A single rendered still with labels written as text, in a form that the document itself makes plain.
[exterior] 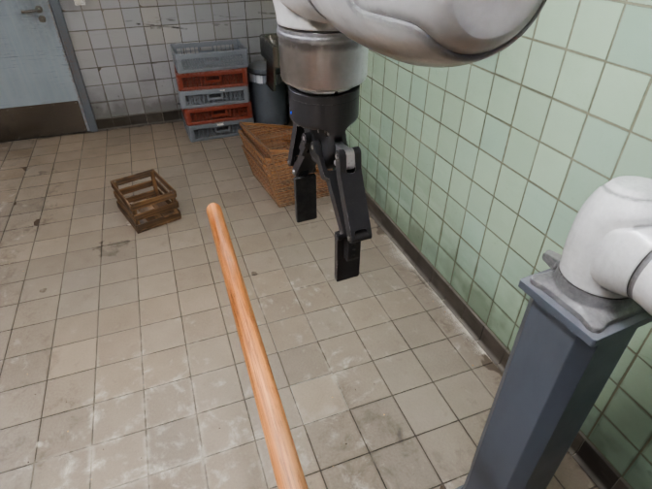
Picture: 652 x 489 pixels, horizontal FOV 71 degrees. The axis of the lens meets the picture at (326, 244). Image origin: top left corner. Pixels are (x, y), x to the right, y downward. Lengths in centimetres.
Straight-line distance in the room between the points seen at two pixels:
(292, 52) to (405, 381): 182
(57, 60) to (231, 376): 344
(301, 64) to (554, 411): 103
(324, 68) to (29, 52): 446
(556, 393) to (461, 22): 104
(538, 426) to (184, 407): 139
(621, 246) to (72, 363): 219
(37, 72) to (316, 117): 447
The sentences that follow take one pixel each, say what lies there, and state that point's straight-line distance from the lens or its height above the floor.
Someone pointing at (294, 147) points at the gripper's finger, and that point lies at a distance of 60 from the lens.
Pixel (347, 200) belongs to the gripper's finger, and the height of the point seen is 144.
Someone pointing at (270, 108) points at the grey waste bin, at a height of 21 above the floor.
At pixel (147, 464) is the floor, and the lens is 202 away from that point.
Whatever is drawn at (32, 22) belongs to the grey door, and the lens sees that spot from 479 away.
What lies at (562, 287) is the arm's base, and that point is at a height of 103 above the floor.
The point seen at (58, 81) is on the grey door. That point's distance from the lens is 487.
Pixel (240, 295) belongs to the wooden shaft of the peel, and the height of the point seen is 120.
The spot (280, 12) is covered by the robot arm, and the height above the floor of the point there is 160.
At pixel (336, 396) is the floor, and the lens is 206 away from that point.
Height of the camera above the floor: 167
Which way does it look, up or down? 36 degrees down
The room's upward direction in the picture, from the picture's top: straight up
